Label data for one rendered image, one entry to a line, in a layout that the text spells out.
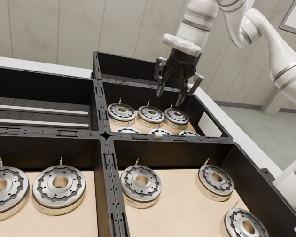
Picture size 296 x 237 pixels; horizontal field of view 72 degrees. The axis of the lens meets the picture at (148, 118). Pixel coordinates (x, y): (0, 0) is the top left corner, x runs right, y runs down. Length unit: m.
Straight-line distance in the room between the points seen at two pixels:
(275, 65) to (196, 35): 0.30
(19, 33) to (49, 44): 0.26
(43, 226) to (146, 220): 0.20
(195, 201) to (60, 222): 0.32
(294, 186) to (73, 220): 0.61
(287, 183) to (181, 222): 0.38
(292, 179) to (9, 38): 2.35
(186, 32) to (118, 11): 1.84
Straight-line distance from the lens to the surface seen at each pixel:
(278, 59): 0.72
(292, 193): 0.78
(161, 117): 0.77
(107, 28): 2.34
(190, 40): 0.51
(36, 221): 0.48
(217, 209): 0.60
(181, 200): 0.56
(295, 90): 0.70
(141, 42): 2.45
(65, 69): 1.35
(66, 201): 0.46
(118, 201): 0.39
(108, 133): 0.51
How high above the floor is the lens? 1.25
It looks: 32 degrees down
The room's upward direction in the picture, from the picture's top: 19 degrees clockwise
